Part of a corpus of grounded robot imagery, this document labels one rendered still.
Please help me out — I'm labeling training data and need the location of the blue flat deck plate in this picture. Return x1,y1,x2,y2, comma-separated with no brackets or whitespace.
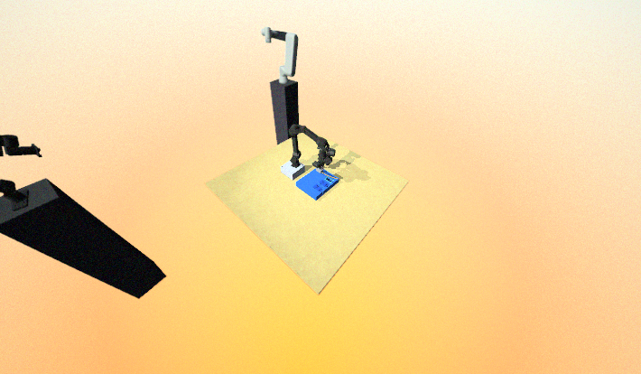
295,168,339,201

